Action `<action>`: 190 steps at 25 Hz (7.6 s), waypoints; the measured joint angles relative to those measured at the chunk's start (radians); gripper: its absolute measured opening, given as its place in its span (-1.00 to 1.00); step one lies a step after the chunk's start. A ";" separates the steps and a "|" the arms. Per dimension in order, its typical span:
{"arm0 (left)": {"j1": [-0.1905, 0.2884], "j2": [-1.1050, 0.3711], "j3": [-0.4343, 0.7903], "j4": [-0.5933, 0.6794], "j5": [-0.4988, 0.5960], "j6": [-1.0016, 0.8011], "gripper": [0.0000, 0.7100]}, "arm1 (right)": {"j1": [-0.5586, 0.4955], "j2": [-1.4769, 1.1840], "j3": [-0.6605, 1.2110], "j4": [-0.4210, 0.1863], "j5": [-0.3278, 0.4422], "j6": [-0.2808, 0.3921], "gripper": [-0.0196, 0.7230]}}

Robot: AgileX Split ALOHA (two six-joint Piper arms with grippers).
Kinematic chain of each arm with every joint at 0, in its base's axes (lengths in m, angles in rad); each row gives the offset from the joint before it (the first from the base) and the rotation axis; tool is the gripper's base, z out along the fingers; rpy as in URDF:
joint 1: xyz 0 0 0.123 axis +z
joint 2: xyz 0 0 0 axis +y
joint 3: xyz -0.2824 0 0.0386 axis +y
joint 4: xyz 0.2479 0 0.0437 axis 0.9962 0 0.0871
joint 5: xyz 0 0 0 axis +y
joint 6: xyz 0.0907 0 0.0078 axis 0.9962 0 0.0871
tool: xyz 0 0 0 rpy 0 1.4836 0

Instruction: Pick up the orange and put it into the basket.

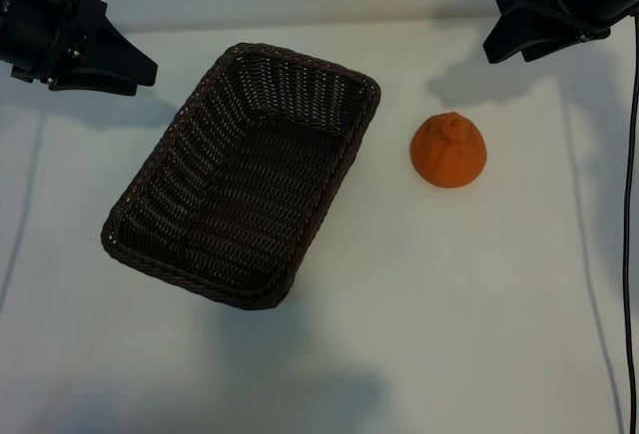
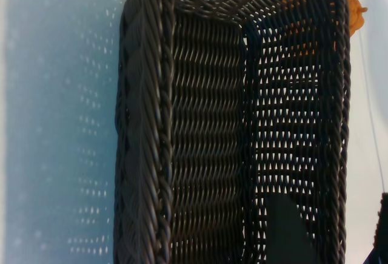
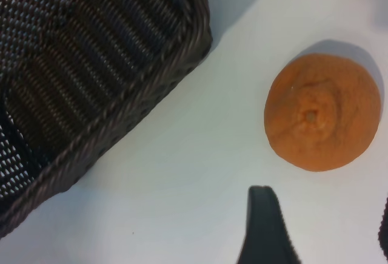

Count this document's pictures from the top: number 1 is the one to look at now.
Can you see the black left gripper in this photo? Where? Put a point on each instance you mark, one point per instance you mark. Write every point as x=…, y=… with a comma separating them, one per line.
x=30, y=30

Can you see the orange fruit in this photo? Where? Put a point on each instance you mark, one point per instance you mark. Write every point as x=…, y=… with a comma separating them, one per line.
x=449, y=159

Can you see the dark brown woven wicker basket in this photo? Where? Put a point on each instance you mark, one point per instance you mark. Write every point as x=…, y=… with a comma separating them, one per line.
x=239, y=179

